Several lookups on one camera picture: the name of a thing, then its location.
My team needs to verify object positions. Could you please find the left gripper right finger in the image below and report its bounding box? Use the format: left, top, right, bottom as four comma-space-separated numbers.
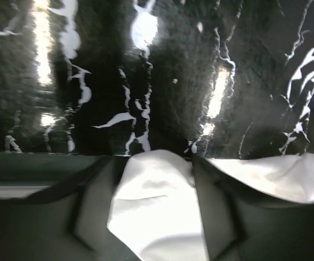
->
192, 156, 314, 260

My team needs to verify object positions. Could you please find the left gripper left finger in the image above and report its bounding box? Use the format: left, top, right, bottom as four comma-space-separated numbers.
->
0, 156, 135, 260

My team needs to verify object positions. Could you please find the white t shirt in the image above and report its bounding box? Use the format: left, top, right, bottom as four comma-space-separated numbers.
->
107, 150, 314, 260

